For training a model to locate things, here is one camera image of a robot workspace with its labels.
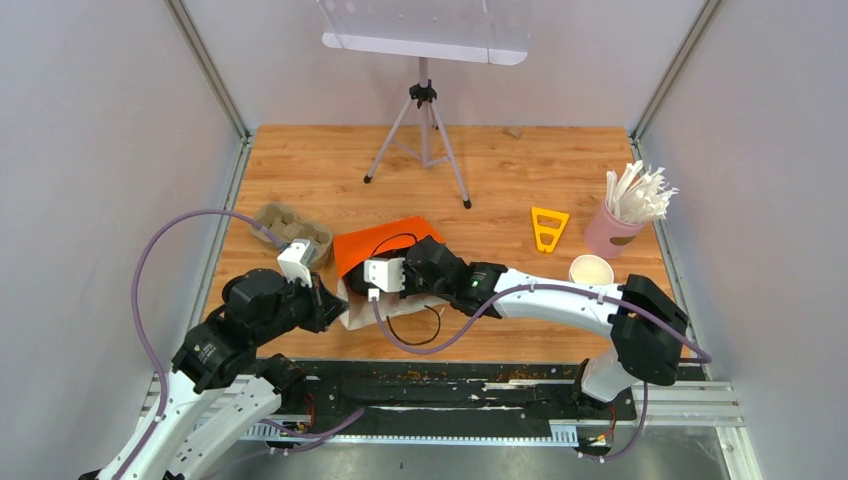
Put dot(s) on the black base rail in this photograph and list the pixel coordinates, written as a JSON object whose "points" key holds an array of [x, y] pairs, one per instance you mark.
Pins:
{"points": [[439, 400]]}

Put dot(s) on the black cup lid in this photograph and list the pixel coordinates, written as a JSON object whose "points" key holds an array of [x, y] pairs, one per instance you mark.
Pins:
{"points": [[355, 281]]}

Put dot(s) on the pink straw holder cup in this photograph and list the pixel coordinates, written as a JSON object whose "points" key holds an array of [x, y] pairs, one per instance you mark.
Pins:
{"points": [[607, 236]]}

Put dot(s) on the white paper cup stack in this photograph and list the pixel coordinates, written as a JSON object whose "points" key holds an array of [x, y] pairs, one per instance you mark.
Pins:
{"points": [[590, 269]]}

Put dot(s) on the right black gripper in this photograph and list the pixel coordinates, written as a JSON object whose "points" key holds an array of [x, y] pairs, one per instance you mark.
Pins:
{"points": [[410, 289]]}

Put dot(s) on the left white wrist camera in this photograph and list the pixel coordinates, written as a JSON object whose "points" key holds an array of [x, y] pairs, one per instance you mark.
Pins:
{"points": [[294, 261]]}

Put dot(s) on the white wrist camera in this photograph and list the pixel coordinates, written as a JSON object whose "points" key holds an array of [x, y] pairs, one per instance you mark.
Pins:
{"points": [[294, 261], [384, 276]]}

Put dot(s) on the yellow plastic triangle tool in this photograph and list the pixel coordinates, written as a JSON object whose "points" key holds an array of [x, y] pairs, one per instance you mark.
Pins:
{"points": [[548, 227]]}

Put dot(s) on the white wrapped straws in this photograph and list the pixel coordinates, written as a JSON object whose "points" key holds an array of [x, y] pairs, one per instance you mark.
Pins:
{"points": [[639, 194]]}

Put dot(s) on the tripod stand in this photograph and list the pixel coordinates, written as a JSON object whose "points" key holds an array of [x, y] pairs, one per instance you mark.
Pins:
{"points": [[424, 98]]}

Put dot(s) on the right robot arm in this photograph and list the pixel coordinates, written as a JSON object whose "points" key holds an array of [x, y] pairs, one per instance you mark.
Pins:
{"points": [[646, 327]]}

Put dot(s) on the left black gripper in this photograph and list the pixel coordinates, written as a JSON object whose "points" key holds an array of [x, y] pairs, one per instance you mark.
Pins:
{"points": [[326, 307]]}

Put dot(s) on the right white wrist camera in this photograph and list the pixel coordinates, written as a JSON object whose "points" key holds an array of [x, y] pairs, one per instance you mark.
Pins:
{"points": [[384, 276]]}

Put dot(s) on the orange paper bag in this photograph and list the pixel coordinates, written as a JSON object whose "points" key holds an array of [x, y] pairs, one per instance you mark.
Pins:
{"points": [[389, 240]]}

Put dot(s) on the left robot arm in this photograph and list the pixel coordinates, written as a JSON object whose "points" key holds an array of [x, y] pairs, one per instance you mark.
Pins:
{"points": [[217, 387]]}

